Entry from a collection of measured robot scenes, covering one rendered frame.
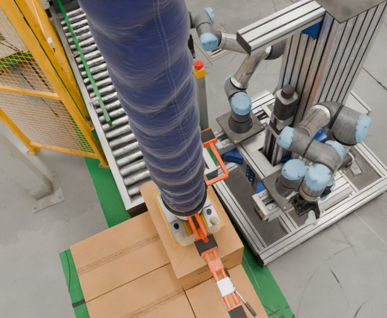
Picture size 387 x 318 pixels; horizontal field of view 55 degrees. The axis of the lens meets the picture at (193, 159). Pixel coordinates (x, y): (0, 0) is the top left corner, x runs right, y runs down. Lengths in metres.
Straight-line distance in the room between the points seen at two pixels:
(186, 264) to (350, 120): 1.11
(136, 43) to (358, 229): 2.72
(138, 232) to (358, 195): 1.70
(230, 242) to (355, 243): 1.39
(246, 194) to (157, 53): 2.24
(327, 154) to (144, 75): 0.69
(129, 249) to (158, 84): 1.77
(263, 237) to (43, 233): 1.84
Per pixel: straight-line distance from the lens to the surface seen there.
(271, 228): 2.92
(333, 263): 3.16
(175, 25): 0.86
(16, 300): 3.41
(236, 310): 1.78
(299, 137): 1.33
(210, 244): 1.84
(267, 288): 3.02
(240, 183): 3.03
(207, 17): 1.76
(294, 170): 1.93
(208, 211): 1.99
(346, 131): 1.67
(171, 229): 2.00
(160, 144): 1.19
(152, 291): 2.50
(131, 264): 2.56
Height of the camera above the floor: 2.97
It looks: 62 degrees down
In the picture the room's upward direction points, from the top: 9 degrees counter-clockwise
